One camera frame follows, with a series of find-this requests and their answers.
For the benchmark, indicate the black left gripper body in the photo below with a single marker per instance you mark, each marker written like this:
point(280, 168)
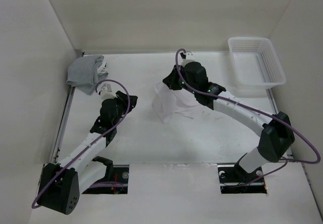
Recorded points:
point(122, 105)

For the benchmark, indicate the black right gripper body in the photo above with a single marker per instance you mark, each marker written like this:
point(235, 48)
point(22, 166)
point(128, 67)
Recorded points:
point(177, 82)

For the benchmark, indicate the white tank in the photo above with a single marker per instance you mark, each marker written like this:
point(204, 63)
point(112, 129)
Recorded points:
point(102, 69)
point(167, 102)

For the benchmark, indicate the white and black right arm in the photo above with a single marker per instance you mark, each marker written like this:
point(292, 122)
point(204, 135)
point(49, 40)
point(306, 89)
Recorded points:
point(275, 137)

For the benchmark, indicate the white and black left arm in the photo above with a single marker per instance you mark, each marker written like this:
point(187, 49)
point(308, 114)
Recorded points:
point(62, 183)

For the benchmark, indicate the white folded tank top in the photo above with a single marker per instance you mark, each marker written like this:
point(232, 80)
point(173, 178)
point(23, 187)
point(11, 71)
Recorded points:
point(102, 69)

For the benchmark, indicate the grey folded tank top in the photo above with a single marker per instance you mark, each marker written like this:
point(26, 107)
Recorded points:
point(82, 73)

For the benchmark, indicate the white plastic mesh basket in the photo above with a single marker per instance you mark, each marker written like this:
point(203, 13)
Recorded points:
point(255, 63)

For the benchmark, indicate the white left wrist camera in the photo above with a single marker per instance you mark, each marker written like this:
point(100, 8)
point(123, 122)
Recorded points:
point(104, 89)

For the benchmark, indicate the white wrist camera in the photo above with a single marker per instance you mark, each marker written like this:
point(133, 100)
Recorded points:
point(104, 89)
point(187, 56)

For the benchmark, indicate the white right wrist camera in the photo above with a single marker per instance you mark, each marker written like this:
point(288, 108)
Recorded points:
point(187, 56)

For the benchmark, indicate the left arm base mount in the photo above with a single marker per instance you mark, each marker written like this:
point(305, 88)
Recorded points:
point(114, 182)

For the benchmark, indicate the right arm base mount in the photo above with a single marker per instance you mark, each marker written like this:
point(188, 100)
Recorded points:
point(232, 183)

